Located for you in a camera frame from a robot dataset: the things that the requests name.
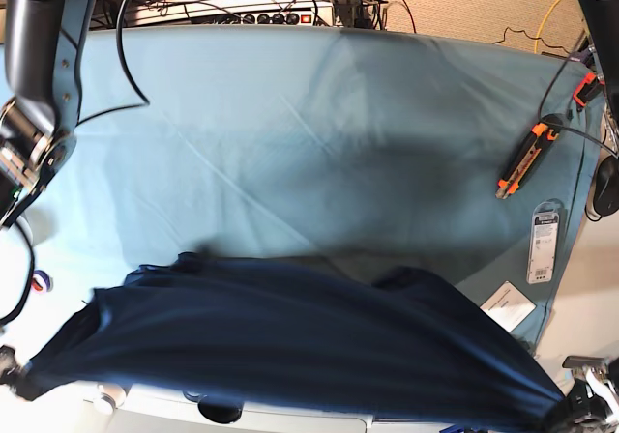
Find clear blister pack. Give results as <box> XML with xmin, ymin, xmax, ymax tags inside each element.
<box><xmin>526</xmin><ymin>199</ymin><xmax>562</xmax><ymax>285</ymax></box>

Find black mug gold dots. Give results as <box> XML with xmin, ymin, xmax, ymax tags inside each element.
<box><xmin>197</xmin><ymin>399</ymin><xmax>243</xmax><ymax>424</ymax></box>

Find white paper card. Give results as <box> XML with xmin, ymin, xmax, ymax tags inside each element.
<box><xmin>481</xmin><ymin>281</ymin><xmax>536</xmax><ymax>332</ymax></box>

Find light blue table cloth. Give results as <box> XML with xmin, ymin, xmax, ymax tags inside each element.
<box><xmin>4</xmin><ymin>26</ymin><xmax>597</xmax><ymax>356</ymax></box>

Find black computer mouse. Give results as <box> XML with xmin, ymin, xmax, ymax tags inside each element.
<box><xmin>592</xmin><ymin>156</ymin><xmax>619</xmax><ymax>217</ymax></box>

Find black adapter block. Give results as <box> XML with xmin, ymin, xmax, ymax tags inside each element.
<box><xmin>562</xmin><ymin>355</ymin><xmax>606</xmax><ymax>370</ymax></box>

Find yellow cable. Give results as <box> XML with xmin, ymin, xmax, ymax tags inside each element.
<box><xmin>533</xmin><ymin>0</ymin><xmax>576</xmax><ymax>55</ymax></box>

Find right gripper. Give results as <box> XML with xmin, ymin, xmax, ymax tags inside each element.
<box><xmin>0</xmin><ymin>346</ymin><xmax>34</xmax><ymax>401</ymax></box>

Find white power strip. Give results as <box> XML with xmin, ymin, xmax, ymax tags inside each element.
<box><xmin>182</xmin><ymin>0</ymin><xmax>336</xmax><ymax>26</ymax></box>

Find orange black utility knife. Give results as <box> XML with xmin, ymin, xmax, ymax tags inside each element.
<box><xmin>495</xmin><ymin>114</ymin><xmax>562</xmax><ymax>200</ymax></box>

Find orange supplement bottle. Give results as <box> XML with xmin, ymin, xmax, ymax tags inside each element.
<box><xmin>93</xmin><ymin>384</ymin><xmax>128</xmax><ymax>416</ymax></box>

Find orange black clamp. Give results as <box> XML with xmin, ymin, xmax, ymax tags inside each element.
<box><xmin>573</xmin><ymin>72</ymin><xmax>604</xmax><ymax>108</ymax></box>

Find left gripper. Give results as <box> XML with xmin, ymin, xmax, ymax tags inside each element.
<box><xmin>550</xmin><ymin>369</ymin><xmax>618</xmax><ymax>432</ymax></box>

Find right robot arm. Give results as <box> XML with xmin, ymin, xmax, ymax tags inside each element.
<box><xmin>1</xmin><ymin>0</ymin><xmax>96</xmax><ymax>326</ymax></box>

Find purple tape roll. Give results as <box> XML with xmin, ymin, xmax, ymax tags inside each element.
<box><xmin>31</xmin><ymin>270</ymin><xmax>53</xmax><ymax>294</ymax></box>

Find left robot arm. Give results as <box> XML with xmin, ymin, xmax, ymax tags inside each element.
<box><xmin>543</xmin><ymin>0</ymin><xmax>618</xmax><ymax>432</ymax></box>

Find dark blue t-shirt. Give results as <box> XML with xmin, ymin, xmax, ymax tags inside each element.
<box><xmin>16</xmin><ymin>253</ymin><xmax>563</xmax><ymax>432</ymax></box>

